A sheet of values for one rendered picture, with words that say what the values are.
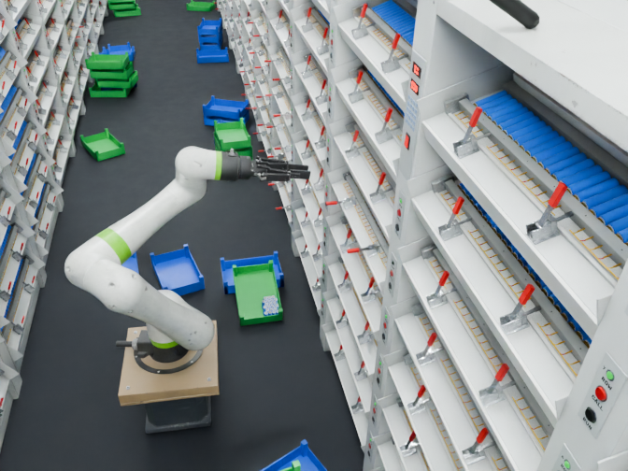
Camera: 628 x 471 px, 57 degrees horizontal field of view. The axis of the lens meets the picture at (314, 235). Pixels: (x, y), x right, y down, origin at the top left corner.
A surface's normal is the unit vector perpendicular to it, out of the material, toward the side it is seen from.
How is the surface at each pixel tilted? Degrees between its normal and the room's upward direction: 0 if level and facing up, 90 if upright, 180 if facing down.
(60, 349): 0
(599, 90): 0
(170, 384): 2
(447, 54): 90
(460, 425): 20
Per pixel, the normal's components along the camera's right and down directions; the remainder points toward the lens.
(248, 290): 0.07, -0.61
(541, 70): -0.98, 0.11
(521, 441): -0.32, -0.72
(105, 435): 0.02, -0.81
